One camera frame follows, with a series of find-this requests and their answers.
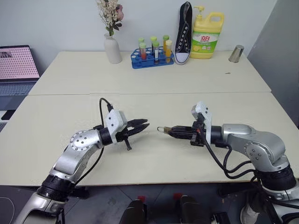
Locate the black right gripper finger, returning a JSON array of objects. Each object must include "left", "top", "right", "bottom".
[
  {"left": 171, "top": 126, "right": 194, "bottom": 133},
  {"left": 168, "top": 131, "right": 194, "bottom": 140}
]

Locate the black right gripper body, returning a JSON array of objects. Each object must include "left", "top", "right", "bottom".
[{"left": 190, "top": 112, "right": 206, "bottom": 147}]

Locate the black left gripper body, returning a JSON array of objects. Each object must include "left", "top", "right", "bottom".
[{"left": 115, "top": 125, "right": 135, "bottom": 151}]

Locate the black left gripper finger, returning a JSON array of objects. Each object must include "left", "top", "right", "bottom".
[
  {"left": 128, "top": 119, "right": 149, "bottom": 129},
  {"left": 130, "top": 123, "right": 150, "bottom": 137}
]

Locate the blue test tube rack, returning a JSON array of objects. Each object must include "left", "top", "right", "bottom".
[{"left": 130, "top": 47, "right": 176, "bottom": 70}]

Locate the green-capped tube, orange-red liquid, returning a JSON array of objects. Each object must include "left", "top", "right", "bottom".
[{"left": 139, "top": 42, "right": 148, "bottom": 61}]

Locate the green-capped tube, white label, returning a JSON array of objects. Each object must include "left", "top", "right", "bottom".
[{"left": 151, "top": 41, "right": 161, "bottom": 65}]

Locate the dark rounded shape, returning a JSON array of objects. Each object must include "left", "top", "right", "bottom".
[
  {"left": 125, "top": 199, "right": 148, "bottom": 224},
  {"left": 179, "top": 195, "right": 202, "bottom": 224}
]

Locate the white ceramic vase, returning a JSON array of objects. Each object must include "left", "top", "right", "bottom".
[{"left": 103, "top": 33, "right": 123, "bottom": 64}]

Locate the green-capped tube, orange liquid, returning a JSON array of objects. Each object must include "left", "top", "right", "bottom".
[{"left": 162, "top": 35, "right": 170, "bottom": 53}]

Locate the black canvas sneaker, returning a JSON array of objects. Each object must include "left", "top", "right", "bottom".
[{"left": 174, "top": 1, "right": 194, "bottom": 65}]

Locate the steel cup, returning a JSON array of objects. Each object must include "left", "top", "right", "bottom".
[{"left": 228, "top": 44, "right": 245, "bottom": 64}]

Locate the white shoe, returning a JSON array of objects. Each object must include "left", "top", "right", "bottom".
[{"left": 240, "top": 202, "right": 259, "bottom": 224}]

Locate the yellow detergent pump bottle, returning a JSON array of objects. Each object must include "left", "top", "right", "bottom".
[{"left": 189, "top": 5, "right": 225, "bottom": 60}]

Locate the dried flower bouquet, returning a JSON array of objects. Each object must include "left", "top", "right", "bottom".
[{"left": 96, "top": 0, "right": 125, "bottom": 37}]

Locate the grey laptop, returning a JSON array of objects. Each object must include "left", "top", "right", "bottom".
[{"left": 0, "top": 44, "right": 41, "bottom": 112}]

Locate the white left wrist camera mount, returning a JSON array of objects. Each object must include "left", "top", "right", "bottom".
[{"left": 104, "top": 110, "right": 128, "bottom": 144}]

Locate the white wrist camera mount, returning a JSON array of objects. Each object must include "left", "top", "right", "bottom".
[
  {"left": 104, "top": 110, "right": 128, "bottom": 144},
  {"left": 191, "top": 101, "right": 213, "bottom": 144}
]

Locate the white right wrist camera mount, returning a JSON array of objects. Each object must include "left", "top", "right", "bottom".
[{"left": 191, "top": 101, "right": 213, "bottom": 144}]

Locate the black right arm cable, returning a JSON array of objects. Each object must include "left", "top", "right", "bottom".
[
  {"left": 199, "top": 129, "right": 257, "bottom": 180},
  {"left": 223, "top": 148, "right": 255, "bottom": 174}
]

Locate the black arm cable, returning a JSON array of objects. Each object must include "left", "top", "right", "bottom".
[
  {"left": 199, "top": 129, "right": 257, "bottom": 180},
  {"left": 223, "top": 148, "right": 255, "bottom": 174},
  {"left": 76, "top": 98, "right": 115, "bottom": 187}
]

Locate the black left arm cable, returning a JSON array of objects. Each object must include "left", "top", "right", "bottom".
[{"left": 76, "top": 98, "right": 115, "bottom": 187}]

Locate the white floor cable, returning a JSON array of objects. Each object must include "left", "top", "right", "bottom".
[{"left": 0, "top": 196, "right": 15, "bottom": 220}]

